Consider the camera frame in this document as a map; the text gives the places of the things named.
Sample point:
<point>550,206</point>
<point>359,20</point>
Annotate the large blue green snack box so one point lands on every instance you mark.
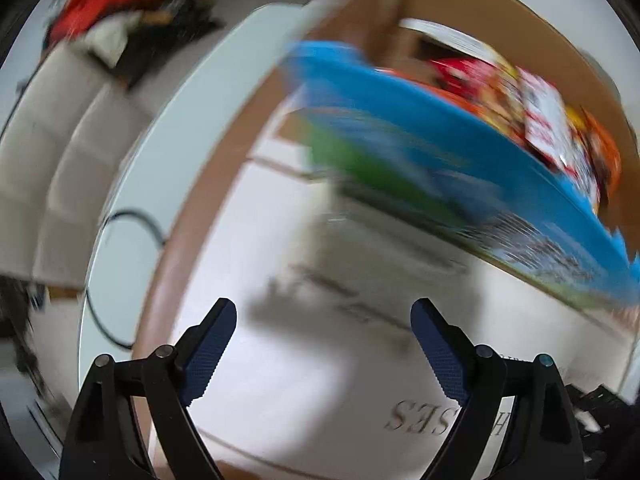
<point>400,125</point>

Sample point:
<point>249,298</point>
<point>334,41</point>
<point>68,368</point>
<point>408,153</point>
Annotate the white quilted chair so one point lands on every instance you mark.
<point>75,160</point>

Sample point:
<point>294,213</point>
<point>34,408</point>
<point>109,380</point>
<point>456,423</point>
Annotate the red white label packet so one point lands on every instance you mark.
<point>545,115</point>

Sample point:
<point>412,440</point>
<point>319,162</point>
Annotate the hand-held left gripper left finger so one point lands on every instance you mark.
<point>210,350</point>

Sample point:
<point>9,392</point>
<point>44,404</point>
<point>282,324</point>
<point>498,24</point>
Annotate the white cloth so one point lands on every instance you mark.
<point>115,37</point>

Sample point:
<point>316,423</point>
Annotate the red snack packet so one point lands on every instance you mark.
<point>460,70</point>

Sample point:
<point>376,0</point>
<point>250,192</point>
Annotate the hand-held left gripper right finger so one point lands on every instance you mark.
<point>440,350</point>

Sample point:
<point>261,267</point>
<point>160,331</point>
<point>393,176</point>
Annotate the white snack packet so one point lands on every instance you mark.
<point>450,35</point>

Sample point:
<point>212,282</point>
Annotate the black object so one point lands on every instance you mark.
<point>595,400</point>

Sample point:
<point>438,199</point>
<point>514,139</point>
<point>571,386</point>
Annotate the cardboard box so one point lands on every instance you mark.
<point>190,220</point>

